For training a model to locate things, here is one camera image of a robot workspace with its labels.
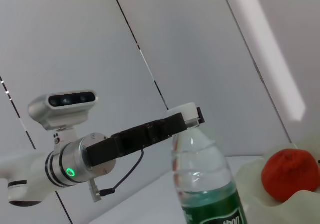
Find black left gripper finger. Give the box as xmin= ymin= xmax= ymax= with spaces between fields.
xmin=196 ymin=106 xmax=207 ymax=125

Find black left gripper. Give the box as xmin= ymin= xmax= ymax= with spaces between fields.
xmin=85 ymin=112 xmax=189 ymax=168

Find clear water bottle green label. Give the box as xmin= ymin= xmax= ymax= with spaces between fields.
xmin=167 ymin=102 xmax=248 ymax=224

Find red-orange fruit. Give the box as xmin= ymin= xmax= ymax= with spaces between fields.
xmin=261 ymin=148 xmax=319 ymax=202

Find pale green glass fruit bowl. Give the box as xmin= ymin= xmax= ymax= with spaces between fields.
xmin=234 ymin=131 xmax=320 ymax=224

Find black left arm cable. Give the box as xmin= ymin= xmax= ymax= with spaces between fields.
xmin=87 ymin=148 xmax=145 ymax=204

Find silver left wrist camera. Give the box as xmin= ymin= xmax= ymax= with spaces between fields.
xmin=27 ymin=90 xmax=98 ymax=132

